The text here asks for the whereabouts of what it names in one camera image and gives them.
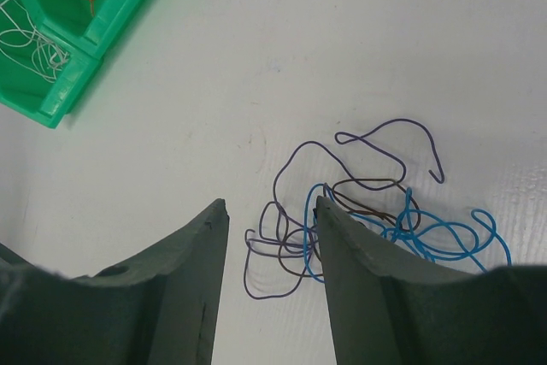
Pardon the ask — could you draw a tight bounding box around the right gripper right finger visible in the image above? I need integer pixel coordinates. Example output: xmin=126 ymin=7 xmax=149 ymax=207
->
xmin=316 ymin=197 xmax=546 ymax=364

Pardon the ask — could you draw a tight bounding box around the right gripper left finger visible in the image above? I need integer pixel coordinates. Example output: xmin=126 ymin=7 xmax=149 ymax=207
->
xmin=1 ymin=199 xmax=229 ymax=364

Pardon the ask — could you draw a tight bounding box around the green compartment tray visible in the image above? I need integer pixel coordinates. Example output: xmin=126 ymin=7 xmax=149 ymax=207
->
xmin=1 ymin=0 xmax=146 ymax=128

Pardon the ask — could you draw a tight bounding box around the white wire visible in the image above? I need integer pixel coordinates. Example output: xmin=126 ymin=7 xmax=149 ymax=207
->
xmin=0 ymin=0 xmax=72 ymax=83

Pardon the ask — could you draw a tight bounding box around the blue wire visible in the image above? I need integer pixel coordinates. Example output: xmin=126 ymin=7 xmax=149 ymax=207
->
xmin=301 ymin=182 xmax=513 ymax=283

